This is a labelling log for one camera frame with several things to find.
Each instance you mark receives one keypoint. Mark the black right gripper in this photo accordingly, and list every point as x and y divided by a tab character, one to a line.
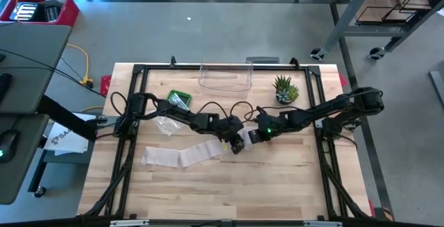
272	124

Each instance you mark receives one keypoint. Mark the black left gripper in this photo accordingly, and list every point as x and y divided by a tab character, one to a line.
227	126

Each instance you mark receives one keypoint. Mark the white elastic bandage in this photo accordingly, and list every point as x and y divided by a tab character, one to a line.
194	152

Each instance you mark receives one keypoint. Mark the clear plastic bag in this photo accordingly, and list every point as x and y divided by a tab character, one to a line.
166	124

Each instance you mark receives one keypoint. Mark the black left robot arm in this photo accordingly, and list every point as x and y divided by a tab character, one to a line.
187	116

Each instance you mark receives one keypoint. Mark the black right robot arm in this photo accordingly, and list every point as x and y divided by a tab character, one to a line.
329	110

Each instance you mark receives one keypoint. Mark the succulent in black pot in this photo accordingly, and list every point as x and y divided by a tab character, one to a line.
285	93

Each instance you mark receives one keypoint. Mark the clear plastic container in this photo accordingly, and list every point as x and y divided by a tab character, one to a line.
225	79

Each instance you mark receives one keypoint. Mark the black caster wheel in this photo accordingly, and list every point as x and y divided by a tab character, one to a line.
316	54
376	52

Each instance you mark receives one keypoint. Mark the red tag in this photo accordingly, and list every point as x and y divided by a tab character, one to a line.
105	85
343	81

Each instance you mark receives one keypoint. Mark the black base beam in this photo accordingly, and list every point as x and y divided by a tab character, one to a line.
208	224

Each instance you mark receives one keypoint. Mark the white paper sheets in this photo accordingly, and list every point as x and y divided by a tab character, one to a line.
69	140

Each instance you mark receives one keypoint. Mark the dark desk base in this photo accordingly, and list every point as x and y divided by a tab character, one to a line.
62	158

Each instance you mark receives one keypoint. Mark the red plastic crate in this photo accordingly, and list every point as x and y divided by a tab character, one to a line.
71	15

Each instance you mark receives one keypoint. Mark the small grey desk panel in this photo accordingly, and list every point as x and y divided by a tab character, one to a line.
33	171

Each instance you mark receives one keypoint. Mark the large grey desk panel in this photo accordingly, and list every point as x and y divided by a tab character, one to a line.
31	46

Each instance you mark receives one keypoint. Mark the black device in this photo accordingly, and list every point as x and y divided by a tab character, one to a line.
48	10

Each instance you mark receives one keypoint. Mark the black computer mouse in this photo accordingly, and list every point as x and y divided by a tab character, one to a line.
8	143

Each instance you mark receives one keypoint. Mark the silver ribbed device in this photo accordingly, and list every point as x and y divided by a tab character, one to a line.
24	12

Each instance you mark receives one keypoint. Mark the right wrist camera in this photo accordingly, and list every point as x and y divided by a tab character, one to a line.
254	136

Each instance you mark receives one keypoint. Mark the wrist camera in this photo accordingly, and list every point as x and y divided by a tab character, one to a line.
237	147
254	136

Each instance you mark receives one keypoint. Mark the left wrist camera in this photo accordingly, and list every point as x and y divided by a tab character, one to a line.
237	147

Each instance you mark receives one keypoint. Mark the black frame clamp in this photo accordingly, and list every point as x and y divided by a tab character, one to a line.
295	61
172	61

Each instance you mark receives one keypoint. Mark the silver bracket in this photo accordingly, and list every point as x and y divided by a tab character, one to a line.
322	224
128	223

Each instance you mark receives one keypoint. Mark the grey metal-frame table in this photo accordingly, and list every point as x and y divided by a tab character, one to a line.
348	13

